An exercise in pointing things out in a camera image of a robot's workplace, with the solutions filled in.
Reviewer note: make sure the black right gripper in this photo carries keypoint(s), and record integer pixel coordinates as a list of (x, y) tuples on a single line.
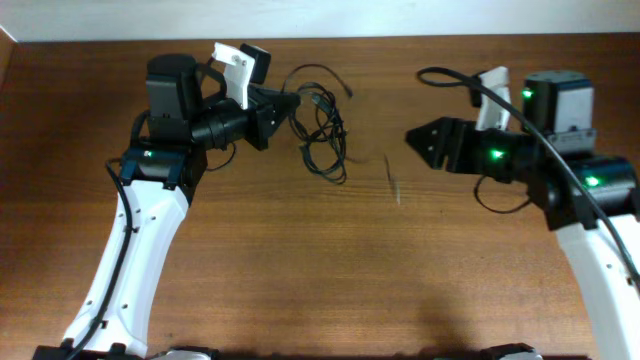
[(444, 130)]

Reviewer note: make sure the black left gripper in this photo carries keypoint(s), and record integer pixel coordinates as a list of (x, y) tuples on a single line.
[(263, 119)]

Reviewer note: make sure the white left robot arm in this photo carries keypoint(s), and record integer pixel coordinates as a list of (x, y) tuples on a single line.
[(193, 109)]

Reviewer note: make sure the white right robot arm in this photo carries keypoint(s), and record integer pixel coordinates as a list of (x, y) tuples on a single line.
[(590, 201)]

